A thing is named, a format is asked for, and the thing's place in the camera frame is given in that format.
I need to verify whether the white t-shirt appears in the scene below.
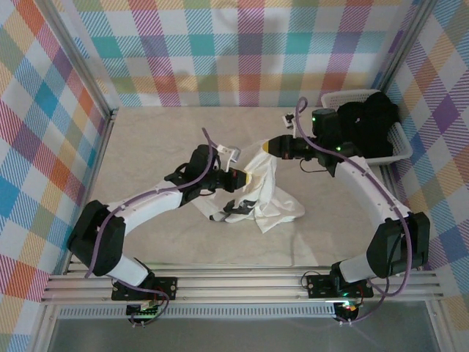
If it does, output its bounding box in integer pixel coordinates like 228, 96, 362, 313
197, 146, 307, 234

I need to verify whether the slotted grey cable duct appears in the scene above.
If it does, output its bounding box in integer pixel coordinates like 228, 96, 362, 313
58, 307, 336, 319

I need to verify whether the black garment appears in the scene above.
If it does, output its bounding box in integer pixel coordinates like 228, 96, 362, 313
336, 91, 399, 159

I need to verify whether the white plastic basket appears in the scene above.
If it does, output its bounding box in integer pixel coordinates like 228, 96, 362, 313
320, 89, 414, 166

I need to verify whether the small controller circuit board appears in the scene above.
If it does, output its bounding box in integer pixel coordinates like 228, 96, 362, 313
333, 300, 359, 317
126, 302, 163, 319

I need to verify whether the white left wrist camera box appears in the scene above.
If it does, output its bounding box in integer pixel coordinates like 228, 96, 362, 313
216, 144, 242, 172

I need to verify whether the aluminium frame post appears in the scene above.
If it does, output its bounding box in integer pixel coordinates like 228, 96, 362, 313
364, 0, 440, 113
34, 0, 120, 124

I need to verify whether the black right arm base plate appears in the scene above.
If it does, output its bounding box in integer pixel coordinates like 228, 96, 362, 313
306, 274, 374, 298

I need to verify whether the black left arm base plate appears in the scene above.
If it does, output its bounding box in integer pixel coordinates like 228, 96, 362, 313
111, 276, 179, 302

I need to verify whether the aluminium mounting rail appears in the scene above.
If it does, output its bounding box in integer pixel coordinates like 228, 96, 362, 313
40, 262, 443, 305

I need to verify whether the aluminium side rail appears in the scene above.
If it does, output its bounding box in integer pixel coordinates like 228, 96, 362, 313
64, 109, 118, 276
365, 105, 424, 272

